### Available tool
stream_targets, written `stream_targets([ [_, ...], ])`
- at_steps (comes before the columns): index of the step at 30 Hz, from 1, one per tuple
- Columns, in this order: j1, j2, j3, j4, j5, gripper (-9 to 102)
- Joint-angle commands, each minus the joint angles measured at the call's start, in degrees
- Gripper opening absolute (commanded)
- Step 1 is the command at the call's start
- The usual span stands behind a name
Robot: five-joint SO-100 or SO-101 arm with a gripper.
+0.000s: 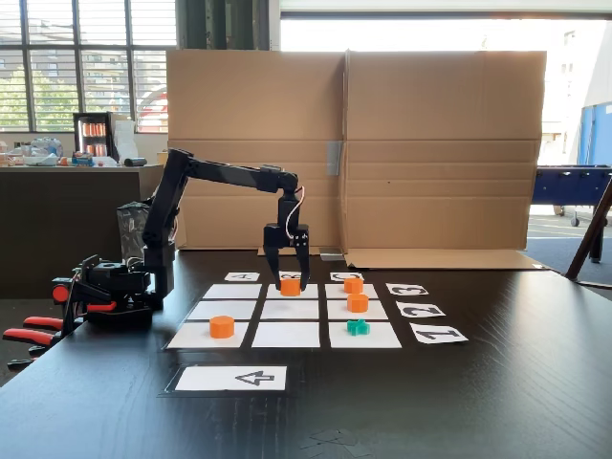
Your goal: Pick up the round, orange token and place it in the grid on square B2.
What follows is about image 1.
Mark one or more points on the round orange token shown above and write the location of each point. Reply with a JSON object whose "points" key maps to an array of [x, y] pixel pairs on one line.
{"points": [[353, 285], [290, 288], [222, 327], [358, 303]]}

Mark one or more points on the white paper grid square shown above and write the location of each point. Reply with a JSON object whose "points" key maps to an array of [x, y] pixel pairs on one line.
{"points": [[290, 310], [385, 342], [334, 313], [332, 291], [222, 310], [233, 291], [312, 292], [191, 342], [286, 334]]}

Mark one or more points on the green cross token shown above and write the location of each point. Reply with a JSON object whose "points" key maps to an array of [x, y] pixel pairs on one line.
{"points": [[358, 327]]}

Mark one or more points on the white paper letter B sheet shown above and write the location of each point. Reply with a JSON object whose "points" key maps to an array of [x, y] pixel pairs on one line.
{"points": [[290, 274]]}

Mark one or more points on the white paper letter C sheet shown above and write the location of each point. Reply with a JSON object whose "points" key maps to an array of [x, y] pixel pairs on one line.
{"points": [[334, 275]]}

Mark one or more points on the white paper letter A sheet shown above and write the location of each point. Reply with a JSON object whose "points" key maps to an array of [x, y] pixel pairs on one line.
{"points": [[229, 278]]}

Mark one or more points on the white paper number 3 sheet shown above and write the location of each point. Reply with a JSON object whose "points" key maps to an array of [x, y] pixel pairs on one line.
{"points": [[392, 291]]}

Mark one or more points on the white paper number 2 sheet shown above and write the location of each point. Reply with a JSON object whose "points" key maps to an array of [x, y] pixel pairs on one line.
{"points": [[404, 313]]}

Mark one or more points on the white paper arrow sheet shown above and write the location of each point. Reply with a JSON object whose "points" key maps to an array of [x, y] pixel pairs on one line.
{"points": [[201, 380]]}

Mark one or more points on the white paper number 1 sheet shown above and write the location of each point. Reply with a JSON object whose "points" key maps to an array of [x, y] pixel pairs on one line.
{"points": [[421, 338]]}

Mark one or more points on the clear bin bag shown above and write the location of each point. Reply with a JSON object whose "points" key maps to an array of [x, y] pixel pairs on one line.
{"points": [[129, 229]]}

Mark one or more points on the black cylinder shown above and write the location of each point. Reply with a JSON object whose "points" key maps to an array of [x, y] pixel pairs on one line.
{"points": [[135, 162]]}

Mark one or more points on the large brown cardboard box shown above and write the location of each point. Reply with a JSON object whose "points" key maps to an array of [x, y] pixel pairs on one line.
{"points": [[430, 119]]}

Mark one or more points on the drinks fridge with cans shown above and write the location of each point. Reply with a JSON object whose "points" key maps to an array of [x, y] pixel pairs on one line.
{"points": [[93, 130]]}

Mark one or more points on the dark counter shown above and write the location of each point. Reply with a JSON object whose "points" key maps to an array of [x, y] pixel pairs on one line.
{"points": [[38, 229]]}

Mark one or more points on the window with blinds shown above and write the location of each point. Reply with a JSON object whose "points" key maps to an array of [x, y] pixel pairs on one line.
{"points": [[52, 86]]}

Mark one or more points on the blue foosball table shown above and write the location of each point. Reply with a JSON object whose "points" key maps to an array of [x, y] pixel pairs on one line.
{"points": [[564, 184]]}

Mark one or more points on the tripod with brown legs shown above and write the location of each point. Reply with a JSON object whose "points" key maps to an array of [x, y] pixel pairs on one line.
{"points": [[590, 232]]}

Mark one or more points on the blue panel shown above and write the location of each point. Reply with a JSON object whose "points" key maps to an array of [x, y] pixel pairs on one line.
{"points": [[597, 138]]}

